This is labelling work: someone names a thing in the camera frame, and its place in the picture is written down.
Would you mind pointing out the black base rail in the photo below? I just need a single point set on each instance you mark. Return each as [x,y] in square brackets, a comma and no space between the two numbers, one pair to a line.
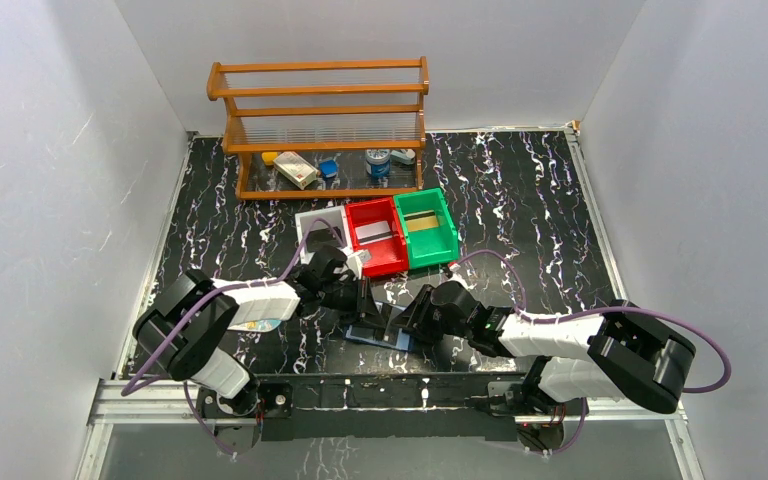
[503,407]

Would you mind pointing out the wooden shelf rack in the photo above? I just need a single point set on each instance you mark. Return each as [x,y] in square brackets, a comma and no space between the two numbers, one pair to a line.
[318,107]

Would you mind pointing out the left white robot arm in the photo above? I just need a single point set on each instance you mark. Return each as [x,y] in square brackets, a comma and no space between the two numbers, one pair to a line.
[183,328]

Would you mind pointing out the red plastic bin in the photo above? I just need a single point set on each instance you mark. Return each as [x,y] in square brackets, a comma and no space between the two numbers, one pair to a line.
[387,257]

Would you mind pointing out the black card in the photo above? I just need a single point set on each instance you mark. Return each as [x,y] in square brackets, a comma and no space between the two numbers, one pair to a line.
[324,237]

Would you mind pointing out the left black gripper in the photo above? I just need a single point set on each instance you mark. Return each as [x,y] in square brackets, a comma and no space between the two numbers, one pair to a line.
[363,299]

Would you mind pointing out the blue round tin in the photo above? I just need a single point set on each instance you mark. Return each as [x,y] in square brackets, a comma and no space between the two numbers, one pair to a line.
[378,162]

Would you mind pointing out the white card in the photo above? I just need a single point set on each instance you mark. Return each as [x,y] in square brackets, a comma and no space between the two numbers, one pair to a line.
[373,232]

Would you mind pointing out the white red small box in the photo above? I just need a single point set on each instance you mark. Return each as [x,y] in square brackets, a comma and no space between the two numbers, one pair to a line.
[296,169]

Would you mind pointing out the blue toothbrush blister pack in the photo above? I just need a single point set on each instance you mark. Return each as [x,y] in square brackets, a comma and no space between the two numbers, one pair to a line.
[261,326]

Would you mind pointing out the grey tape dispenser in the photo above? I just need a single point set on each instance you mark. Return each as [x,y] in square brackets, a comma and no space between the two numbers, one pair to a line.
[404,156]

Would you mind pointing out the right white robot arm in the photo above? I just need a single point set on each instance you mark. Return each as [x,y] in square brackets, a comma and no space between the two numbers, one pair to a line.
[615,352]

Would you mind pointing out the white plastic bin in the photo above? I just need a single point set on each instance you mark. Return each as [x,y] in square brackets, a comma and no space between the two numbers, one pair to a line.
[322,218]

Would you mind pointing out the blue small cube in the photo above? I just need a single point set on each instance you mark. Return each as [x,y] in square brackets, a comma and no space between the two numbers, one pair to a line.
[328,168]

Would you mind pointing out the yellow small object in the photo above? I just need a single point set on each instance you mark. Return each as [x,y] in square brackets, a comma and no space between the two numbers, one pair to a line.
[268,158]

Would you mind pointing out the green plastic bin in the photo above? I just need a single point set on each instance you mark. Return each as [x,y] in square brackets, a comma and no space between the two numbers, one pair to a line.
[430,233]

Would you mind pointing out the navy blue card holder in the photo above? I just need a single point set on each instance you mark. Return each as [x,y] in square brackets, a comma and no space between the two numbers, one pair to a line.
[374,336]

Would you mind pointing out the gold card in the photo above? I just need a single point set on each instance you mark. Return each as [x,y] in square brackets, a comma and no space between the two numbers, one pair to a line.
[420,221]

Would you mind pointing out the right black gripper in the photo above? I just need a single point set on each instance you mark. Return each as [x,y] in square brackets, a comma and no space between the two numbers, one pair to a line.
[409,317]

